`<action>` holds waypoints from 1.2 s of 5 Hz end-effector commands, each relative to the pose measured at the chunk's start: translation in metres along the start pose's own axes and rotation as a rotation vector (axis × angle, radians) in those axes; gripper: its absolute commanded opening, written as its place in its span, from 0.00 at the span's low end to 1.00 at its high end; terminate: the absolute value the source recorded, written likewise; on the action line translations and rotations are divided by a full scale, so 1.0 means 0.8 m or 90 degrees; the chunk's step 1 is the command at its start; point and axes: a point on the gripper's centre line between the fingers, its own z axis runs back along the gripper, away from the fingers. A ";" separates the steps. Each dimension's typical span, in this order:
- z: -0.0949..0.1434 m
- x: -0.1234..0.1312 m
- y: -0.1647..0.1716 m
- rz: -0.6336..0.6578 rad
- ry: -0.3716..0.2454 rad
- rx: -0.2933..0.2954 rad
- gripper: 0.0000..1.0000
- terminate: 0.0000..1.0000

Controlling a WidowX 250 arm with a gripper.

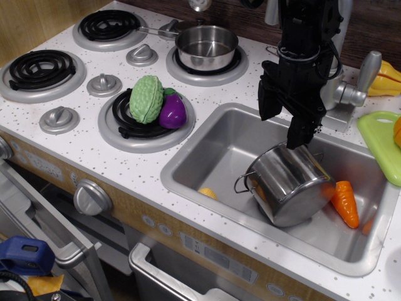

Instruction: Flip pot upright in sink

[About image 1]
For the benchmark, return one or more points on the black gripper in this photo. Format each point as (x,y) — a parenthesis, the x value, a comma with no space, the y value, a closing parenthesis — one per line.
(294,83)

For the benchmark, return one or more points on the steel pot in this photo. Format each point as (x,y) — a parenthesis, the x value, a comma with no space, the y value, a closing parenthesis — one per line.
(290,186)

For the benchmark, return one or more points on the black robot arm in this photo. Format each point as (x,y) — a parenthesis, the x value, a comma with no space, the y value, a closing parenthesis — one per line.
(306,52)

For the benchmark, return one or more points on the grey metal sink basin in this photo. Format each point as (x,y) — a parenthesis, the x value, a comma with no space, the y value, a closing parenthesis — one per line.
(228,142)

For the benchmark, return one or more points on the silver toy faucet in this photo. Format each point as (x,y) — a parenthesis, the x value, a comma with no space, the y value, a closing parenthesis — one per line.
(339,97)

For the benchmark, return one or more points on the green cutting board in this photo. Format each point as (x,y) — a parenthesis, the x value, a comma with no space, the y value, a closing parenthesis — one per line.
(376,129)

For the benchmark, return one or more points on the orange toy carrot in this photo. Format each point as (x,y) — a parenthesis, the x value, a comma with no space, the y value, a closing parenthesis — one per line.
(345,204)

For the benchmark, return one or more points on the yellow toy corn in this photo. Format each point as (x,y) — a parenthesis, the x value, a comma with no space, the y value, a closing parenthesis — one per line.
(208,192)

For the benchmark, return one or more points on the yellow toy pepper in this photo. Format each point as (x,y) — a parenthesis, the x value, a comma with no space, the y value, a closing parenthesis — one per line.
(387,81)

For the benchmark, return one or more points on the steel saucepan on burner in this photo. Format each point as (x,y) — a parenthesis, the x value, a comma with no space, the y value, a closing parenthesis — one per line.
(203,47)

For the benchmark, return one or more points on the purple toy eggplant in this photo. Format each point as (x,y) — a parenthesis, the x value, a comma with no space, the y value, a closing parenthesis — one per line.
(173,114)

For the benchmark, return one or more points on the orange toy fruit slice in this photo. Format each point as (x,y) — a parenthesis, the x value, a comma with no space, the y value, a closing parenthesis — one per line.
(397,132)

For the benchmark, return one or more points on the back right stove burner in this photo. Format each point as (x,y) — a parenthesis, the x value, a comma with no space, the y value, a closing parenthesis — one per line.
(188,76)

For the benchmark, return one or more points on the stove burner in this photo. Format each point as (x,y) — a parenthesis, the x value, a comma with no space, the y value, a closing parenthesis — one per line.
(42,76)
(109,30)
(121,131)
(188,76)

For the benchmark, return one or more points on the green toy bumpy vegetable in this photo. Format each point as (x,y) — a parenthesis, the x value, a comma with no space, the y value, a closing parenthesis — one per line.
(146,99)

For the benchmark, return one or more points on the silver hanging utensil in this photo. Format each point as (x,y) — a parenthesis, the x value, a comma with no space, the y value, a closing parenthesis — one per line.
(200,5)

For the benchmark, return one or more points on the grey stove knob top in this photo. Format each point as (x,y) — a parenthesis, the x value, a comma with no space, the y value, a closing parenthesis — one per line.
(168,29)

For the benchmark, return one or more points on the grey stove knob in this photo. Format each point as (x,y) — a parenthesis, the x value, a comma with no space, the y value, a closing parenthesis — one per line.
(59,120)
(142,56)
(104,85)
(168,29)

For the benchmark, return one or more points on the grey stove knob upper middle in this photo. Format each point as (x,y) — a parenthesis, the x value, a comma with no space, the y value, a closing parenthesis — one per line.
(142,56)

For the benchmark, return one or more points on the front right stove burner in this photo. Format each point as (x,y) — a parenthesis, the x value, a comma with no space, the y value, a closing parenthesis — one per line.
(121,131)

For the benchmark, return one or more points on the grey stove knob lower middle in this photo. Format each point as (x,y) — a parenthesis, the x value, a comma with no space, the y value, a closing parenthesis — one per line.
(104,85)

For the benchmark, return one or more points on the back left stove burner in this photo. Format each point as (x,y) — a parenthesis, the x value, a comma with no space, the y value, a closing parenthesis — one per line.
(109,30)

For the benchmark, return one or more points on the grey oven dial knob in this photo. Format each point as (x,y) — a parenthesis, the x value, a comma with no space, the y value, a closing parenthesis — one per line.
(90,199)

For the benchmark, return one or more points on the grey stove knob bottom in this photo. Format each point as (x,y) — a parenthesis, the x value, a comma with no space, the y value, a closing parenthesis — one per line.
(59,120)

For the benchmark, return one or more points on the front left stove burner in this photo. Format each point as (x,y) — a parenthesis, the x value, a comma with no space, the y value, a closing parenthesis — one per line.
(42,76)

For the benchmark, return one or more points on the grey left edge dial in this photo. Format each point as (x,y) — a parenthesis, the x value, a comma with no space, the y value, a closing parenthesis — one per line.
(6,151)

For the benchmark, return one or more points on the yellow cloth piece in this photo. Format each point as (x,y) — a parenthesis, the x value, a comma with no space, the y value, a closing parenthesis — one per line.
(41,285)

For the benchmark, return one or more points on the blue clamp tool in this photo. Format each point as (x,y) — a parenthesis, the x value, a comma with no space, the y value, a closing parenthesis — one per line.
(26,256)

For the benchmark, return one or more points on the silver faucet handle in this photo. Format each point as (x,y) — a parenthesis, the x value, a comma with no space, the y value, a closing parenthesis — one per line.
(369,70)

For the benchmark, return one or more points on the grey dishwasher door handle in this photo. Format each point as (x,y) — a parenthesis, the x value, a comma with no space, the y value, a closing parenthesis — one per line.
(163,283)

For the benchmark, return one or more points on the grey oven door handle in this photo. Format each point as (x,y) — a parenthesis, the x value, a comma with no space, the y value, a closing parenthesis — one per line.
(37,218)

